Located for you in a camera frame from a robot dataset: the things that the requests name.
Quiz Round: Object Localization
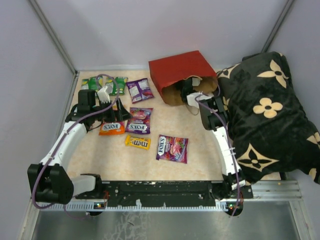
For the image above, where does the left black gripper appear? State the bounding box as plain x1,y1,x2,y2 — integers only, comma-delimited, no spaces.
90,97,133,123

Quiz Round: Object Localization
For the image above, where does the orange candy bag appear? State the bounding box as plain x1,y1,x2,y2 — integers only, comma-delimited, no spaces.
99,121,125,136

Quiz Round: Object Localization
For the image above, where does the purple candy bag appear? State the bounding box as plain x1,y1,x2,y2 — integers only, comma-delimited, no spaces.
125,107,153,135
126,78,154,104
156,134,189,164

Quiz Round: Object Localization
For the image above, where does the red brown paper bag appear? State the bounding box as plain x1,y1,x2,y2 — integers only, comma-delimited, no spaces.
148,50,218,107

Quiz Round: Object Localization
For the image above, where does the yellow chocolate candy packet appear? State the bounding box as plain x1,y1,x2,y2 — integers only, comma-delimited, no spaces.
124,135,151,150

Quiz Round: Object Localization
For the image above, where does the green yellow snack bag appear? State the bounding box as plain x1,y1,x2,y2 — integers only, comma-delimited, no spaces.
80,76,104,92
105,76,128,96

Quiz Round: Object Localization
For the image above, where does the black floral pillow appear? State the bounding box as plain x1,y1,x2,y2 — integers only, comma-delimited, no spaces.
217,51,320,184

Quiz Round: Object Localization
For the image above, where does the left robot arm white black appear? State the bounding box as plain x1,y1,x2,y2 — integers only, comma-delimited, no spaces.
27,87,132,209

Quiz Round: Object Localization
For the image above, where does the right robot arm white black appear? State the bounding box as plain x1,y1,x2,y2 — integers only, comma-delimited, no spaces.
174,76,246,200

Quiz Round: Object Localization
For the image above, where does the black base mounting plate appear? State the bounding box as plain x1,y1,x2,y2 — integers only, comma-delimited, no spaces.
75,180,238,207

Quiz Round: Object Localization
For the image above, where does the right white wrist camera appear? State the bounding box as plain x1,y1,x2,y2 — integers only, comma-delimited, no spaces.
186,92,204,109

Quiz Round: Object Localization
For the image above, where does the white toothed cable rail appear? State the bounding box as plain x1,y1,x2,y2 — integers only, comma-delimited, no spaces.
45,199,229,212

